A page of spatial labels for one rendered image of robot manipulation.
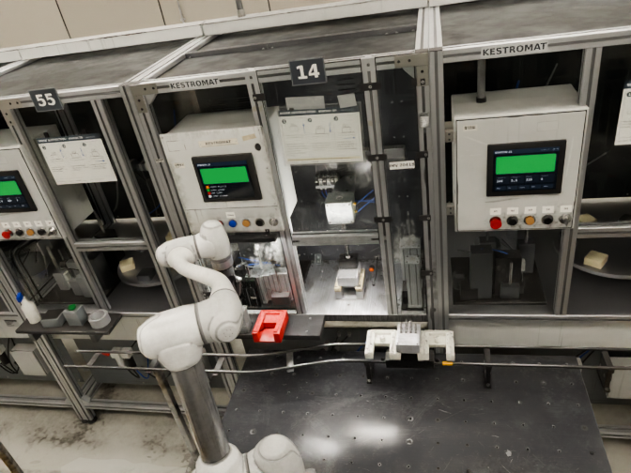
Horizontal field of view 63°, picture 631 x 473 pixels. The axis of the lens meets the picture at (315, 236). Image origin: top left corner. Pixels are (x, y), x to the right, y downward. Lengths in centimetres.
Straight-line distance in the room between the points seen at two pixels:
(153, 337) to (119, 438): 193
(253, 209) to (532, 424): 138
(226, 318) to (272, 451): 54
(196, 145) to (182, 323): 76
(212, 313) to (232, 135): 73
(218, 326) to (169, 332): 15
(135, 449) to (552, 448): 227
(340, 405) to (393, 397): 23
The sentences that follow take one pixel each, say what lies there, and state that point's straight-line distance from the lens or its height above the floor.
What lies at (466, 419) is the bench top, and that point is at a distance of 226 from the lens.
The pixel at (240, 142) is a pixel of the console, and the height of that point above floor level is 178.
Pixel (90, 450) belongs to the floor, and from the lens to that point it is 356.
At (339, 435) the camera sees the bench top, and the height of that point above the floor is 68.
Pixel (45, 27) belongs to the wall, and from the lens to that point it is 677.
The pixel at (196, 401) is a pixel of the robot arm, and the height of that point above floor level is 122.
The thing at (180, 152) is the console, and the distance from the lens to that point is 212.
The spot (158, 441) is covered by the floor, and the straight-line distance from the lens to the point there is 339.
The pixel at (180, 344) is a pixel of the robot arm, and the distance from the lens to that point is 163.
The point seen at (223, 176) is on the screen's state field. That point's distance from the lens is 207.
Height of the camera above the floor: 246
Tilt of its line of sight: 32 degrees down
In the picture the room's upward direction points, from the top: 10 degrees counter-clockwise
